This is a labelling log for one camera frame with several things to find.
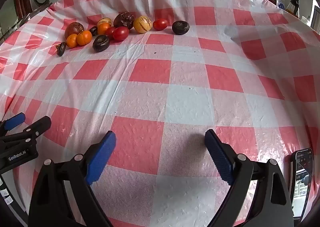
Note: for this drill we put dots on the smartphone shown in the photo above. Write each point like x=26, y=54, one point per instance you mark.
x=303, y=167

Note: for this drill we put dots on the red brown apple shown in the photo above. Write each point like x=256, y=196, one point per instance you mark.
x=75, y=28

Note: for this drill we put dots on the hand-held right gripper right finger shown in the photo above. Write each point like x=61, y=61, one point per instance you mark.
x=220, y=157

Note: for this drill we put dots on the small yellow striped pepino melon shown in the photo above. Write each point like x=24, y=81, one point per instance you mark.
x=102, y=20

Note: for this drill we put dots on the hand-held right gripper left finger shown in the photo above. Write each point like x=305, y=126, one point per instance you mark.
x=101, y=157

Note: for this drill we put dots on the small orange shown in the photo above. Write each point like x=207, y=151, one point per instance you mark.
x=72, y=41

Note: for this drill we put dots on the red tomato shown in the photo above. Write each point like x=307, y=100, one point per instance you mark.
x=121, y=34
x=160, y=24
x=109, y=31

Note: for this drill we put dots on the small dark wrinkled fruit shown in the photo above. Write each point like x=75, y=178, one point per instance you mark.
x=61, y=49
x=93, y=31

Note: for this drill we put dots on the large yellow striped pepino melon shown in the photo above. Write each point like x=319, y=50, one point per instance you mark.
x=142, y=24

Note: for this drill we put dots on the large dark red mangosteen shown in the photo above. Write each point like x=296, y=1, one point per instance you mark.
x=124, y=20

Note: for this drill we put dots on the red white checked plastic tablecloth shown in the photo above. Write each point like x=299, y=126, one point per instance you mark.
x=160, y=102

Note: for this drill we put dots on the amber bottle with black cap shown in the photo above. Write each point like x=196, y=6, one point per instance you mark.
x=294, y=5

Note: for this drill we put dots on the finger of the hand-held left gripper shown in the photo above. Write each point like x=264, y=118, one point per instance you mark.
x=15, y=120
x=40, y=125

